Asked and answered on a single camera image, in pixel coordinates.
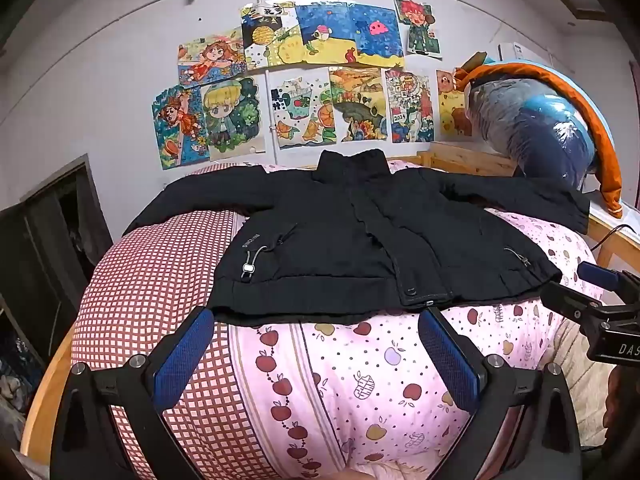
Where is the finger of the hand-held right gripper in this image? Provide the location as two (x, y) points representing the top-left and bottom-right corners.
(540, 280), (605, 332)
(576, 261), (623, 293)

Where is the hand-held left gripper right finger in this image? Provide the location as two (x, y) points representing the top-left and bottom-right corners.
(419, 306), (583, 480)

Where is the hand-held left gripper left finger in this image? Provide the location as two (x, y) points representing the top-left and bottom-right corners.
(50, 306), (216, 480)

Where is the black jacket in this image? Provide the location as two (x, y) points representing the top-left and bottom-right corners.
(122, 149), (592, 326)

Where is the beige knit clothing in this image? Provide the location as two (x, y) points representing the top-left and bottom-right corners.
(542, 319), (618, 448)

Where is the pink and red patterned quilt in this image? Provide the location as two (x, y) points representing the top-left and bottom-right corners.
(70, 160), (608, 480)

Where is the blue bundle in plastic bag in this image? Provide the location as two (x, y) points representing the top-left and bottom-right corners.
(454, 51), (625, 219)

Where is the plastic-wrapped blue bedding bundle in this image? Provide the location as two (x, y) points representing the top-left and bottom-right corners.
(465, 80), (598, 193)

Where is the dark wooden door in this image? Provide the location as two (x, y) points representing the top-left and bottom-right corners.
(0, 155), (113, 361)

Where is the white air conditioner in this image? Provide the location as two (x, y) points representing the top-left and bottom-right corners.
(497, 40), (551, 68)

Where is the black cable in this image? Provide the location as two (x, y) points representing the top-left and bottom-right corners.
(592, 224), (638, 253)

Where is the wooden bed frame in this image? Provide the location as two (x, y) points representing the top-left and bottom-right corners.
(20, 142), (626, 480)

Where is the group of colourful wall drawings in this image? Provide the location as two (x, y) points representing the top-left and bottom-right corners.
(152, 0), (473, 171)

